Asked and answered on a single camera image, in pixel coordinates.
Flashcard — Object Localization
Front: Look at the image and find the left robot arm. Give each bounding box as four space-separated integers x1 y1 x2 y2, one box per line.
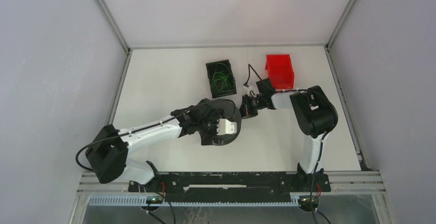
83 100 236 192

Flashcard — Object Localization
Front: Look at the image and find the left black camera cable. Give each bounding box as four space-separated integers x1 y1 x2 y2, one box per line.
75 99 235 173

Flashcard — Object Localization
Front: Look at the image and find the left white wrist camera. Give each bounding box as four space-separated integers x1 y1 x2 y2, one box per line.
216 119 237 136

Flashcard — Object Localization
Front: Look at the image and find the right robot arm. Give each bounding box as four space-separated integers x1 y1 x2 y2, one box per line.
239 78 338 191

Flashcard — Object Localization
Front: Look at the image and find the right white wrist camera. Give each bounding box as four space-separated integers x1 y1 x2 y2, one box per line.
243 84 253 93

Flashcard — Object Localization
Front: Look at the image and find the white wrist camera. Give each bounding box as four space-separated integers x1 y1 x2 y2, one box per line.
243 84 253 93
216 119 237 136

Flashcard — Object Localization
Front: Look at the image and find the black plastic bin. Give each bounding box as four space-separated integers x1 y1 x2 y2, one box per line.
205 59 237 98

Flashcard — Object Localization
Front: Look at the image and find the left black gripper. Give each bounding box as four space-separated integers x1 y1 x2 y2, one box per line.
196 109 224 145

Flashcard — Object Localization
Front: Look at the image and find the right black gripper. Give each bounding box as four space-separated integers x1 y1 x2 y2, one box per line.
235 94 265 120

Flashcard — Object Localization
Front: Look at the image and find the dark grey cable spool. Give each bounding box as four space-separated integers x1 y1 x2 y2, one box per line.
203 99 242 146

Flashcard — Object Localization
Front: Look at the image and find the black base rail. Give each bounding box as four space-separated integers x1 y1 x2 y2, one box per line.
128 172 331 204

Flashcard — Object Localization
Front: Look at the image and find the green cable in black bin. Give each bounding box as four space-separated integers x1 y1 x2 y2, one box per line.
211 63 234 90

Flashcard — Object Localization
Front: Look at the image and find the red plastic bin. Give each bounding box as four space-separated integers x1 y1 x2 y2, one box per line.
265 54 295 89

